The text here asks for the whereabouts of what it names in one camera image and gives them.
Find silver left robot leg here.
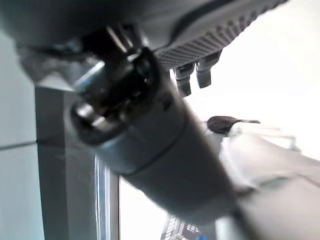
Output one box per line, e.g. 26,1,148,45
206,115,262,197

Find blue plastic shopping basket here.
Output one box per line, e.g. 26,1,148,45
159,214,217,240

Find silver robot leg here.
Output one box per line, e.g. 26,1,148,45
206,115,262,197
212,132,320,240

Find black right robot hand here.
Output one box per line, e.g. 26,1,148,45
0,0,288,223

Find silver right robot leg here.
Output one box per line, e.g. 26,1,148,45
212,132,320,240

